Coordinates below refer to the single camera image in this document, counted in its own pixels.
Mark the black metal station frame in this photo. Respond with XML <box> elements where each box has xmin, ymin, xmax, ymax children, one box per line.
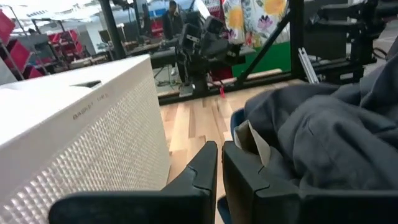
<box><xmin>99</xmin><ymin>0</ymin><xmax>305</xmax><ymax>106</ymax></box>

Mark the white plastic laundry basket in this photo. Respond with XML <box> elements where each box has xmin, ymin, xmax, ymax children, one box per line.
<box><xmin>0</xmin><ymin>54</ymin><xmax>171</xmax><ymax>224</ymax></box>

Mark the red bin shelf rack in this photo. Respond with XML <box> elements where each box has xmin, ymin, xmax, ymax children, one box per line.
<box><xmin>0</xmin><ymin>9</ymin><xmax>44</xmax><ymax>80</ymax></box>
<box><xmin>46</xmin><ymin>29</ymin><xmax>85</xmax><ymax>58</ymax></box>

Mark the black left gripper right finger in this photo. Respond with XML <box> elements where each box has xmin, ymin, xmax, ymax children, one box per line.
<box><xmin>221</xmin><ymin>141</ymin><xmax>398</xmax><ymax>224</ymax></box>

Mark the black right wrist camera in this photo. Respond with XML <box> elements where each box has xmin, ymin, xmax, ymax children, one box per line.
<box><xmin>179</xmin><ymin>23</ymin><xmax>201</xmax><ymax>49</ymax></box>

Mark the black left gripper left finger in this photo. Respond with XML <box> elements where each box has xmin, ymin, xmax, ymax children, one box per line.
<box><xmin>48</xmin><ymin>141</ymin><xmax>218</xmax><ymax>224</ymax></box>

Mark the grey garment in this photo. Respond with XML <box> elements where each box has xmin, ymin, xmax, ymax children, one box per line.
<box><xmin>233</xmin><ymin>35</ymin><xmax>398</xmax><ymax>191</ymax></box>

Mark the green board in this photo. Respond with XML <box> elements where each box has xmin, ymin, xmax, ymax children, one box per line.
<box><xmin>231</xmin><ymin>41</ymin><xmax>292</xmax><ymax>78</ymax></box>

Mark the floral patterned cloth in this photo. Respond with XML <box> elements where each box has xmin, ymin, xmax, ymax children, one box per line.
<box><xmin>222</xmin><ymin>0</ymin><xmax>290</xmax><ymax>48</ymax></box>

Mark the person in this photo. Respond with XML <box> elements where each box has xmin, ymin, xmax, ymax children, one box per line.
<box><xmin>161</xmin><ymin>0</ymin><xmax>184</xmax><ymax>40</ymax></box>

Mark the silver aluminium extrusion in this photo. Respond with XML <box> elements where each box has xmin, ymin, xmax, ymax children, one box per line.
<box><xmin>297</xmin><ymin>47</ymin><xmax>320</xmax><ymax>84</ymax></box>

